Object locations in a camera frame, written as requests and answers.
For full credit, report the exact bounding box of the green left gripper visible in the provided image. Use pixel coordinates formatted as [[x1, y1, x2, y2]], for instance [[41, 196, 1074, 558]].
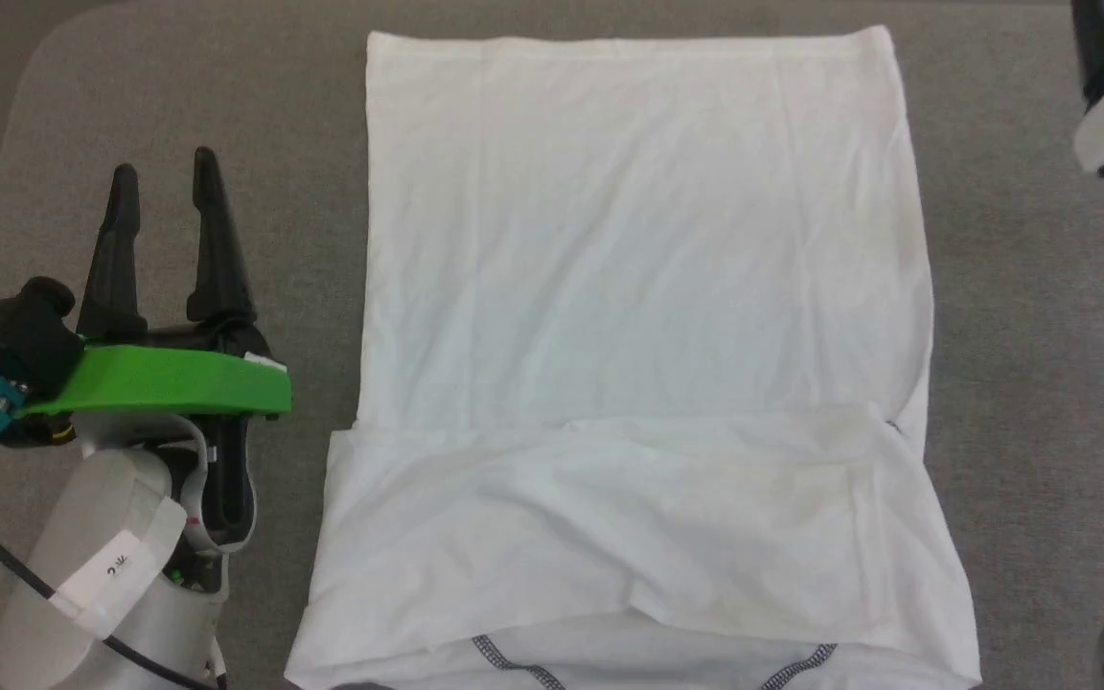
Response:
[[18, 146, 293, 424]]

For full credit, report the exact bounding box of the white t-shirt with grey stitching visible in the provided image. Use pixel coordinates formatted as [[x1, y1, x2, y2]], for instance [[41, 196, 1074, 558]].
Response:
[[283, 25, 985, 690]]

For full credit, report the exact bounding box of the grey fabric sofa seat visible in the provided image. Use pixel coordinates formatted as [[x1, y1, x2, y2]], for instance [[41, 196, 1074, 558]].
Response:
[[0, 0, 1104, 690]]

